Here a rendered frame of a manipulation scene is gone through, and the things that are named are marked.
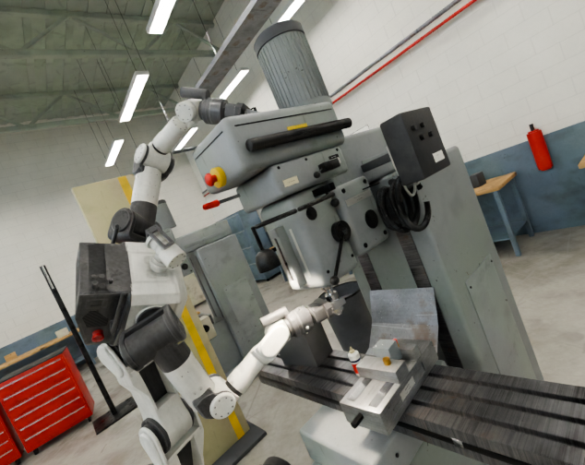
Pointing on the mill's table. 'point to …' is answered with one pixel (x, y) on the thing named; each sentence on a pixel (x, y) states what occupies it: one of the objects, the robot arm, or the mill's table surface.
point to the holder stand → (307, 348)
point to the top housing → (223, 144)
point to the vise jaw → (375, 368)
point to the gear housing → (288, 179)
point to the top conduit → (296, 135)
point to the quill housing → (312, 237)
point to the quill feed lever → (340, 231)
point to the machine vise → (360, 399)
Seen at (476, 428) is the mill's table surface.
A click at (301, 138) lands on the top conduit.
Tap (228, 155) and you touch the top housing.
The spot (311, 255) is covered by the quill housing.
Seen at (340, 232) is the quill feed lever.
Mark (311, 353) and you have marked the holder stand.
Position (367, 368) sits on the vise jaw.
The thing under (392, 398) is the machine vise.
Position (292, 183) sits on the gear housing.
